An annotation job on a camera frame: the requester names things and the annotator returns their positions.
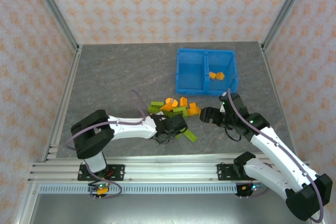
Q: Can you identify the aluminium outer frame bar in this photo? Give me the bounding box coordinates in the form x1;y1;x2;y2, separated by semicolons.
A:
13;183;40;224

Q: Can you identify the aluminium frame post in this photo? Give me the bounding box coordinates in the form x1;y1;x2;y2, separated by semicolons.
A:
261;0;313;51
27;0;80;51

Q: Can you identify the grey slotted cable duct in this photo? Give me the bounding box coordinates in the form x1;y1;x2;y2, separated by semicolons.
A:
38;184;237;195

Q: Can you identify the blue two-compartment plastic bin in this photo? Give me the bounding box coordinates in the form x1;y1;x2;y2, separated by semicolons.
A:
175;48;239;96

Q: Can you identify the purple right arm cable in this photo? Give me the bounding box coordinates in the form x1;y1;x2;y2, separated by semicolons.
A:
227;88;324;224

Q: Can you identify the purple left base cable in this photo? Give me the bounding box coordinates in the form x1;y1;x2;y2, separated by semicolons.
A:
88;179;123;200

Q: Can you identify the aluminium table side rail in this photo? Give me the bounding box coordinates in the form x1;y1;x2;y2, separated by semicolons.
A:
41;45;83;162
259;42;310;168

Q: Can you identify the wide aluminium base rail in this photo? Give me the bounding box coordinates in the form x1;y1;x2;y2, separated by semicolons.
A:
27;155;312;184

